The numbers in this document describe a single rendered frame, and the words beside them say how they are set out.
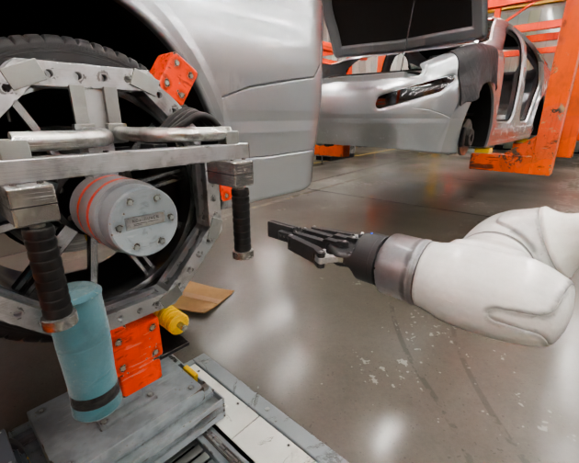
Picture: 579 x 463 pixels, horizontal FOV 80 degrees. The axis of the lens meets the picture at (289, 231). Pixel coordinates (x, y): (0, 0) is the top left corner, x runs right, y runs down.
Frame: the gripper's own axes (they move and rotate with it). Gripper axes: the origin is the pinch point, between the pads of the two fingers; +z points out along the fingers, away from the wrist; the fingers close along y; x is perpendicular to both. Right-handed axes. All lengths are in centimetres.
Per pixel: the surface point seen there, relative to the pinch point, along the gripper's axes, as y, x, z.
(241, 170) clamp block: -0.7, 10.2, 10.5
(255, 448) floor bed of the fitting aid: 8, -75, 19
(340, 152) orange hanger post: 344, -25, 222
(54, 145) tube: -29.7, 16.3, 13.7
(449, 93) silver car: 245, 37, 58
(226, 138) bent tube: -1.4, 16.0, 13.6
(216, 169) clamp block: -2.5, 10.0, 16.0
